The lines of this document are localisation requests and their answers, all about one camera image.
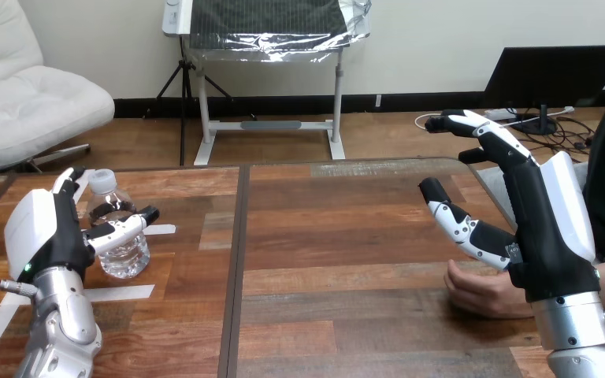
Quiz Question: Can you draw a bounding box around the person's hand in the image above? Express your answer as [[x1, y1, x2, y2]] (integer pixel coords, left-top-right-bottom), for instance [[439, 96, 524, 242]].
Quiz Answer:
[[443, 259, 536, 321]]

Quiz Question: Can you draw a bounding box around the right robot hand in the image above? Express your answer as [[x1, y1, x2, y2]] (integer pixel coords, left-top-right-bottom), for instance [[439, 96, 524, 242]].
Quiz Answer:
[[419, 109, 602, 305]]

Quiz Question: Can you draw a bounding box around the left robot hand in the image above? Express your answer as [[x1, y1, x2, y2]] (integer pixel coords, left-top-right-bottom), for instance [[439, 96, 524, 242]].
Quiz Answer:
[[3, 166, 161, 285]]

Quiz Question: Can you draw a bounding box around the clear water bottle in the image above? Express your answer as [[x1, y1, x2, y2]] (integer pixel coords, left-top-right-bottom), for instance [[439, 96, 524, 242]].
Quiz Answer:
[[87, 168, 151, 280]]

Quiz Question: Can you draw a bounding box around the white power strip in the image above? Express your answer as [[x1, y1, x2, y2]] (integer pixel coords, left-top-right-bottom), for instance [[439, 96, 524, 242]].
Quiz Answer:
[[483, 107, 518, 123]]

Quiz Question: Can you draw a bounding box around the white cushioned chair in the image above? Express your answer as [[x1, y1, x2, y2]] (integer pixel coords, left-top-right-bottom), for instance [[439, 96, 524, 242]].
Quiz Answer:
[[0, 0, 116, 174]]

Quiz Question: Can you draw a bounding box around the dark screen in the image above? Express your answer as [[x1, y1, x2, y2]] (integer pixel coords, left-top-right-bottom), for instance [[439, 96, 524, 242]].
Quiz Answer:
[[481, 44, 605, 136]]

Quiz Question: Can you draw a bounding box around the black tripod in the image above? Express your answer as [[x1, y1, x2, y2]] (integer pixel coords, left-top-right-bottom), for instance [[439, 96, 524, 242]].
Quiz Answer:
[[155, 36, 234, 168]]

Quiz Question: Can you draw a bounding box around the white desk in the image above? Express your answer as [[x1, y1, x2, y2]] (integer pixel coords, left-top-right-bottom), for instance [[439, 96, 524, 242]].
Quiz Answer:
[[161, 0, 347, 168]]

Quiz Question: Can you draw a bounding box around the foil sheet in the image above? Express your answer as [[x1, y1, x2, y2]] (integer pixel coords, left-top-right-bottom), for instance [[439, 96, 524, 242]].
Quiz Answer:
[[186, 0, 373, 64]]

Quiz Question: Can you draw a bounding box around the tangle of cables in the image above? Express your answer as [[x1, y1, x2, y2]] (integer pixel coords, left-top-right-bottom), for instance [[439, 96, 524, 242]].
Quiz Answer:
[[414, 106, 597, 156]]

